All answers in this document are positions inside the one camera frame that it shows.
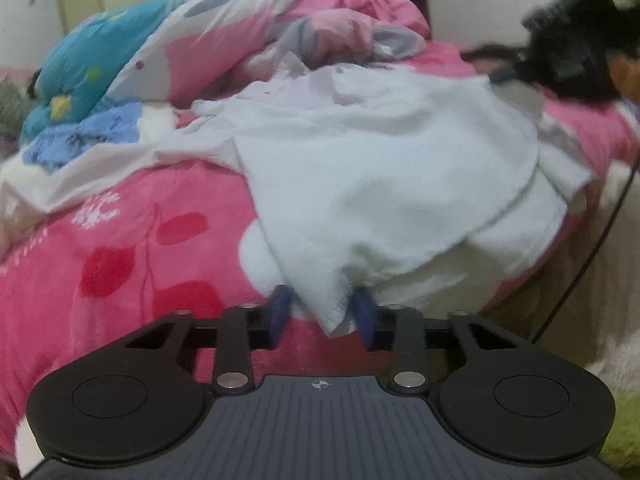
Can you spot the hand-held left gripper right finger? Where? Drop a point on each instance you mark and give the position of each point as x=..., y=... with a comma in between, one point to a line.
x=365, y=320

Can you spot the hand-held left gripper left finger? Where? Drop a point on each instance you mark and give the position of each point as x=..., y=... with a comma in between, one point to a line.
x=277, y=317

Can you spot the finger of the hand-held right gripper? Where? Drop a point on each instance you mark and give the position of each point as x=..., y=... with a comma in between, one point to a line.
x=500, y=53
x=515, y=72

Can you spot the white shirt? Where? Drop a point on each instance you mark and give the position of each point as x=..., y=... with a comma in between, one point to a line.
x=375, y=160

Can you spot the person's right hand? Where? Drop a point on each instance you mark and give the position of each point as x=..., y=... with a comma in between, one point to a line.
x=626, y=75

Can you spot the pink floral blanket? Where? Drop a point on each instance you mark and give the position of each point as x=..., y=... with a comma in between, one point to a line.
x=125, y=240

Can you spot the beige bed sheet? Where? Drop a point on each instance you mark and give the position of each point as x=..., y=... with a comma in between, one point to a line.
x=565, y=280

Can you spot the pink grey quilt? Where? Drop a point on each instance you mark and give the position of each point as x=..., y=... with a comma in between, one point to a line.
x=260, y=20

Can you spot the cream white garment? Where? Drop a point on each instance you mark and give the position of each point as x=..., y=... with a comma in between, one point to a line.
x=75, y=180

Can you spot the light blue garment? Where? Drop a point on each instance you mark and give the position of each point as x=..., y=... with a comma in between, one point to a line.
x=85, y=135

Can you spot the green mat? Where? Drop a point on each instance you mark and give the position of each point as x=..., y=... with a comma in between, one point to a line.
x=622, y=435

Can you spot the teal floral pillow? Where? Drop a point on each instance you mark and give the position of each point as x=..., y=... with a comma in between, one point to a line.
x=80, y=60

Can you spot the green cloth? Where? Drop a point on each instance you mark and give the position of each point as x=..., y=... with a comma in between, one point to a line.
x=10, y=107

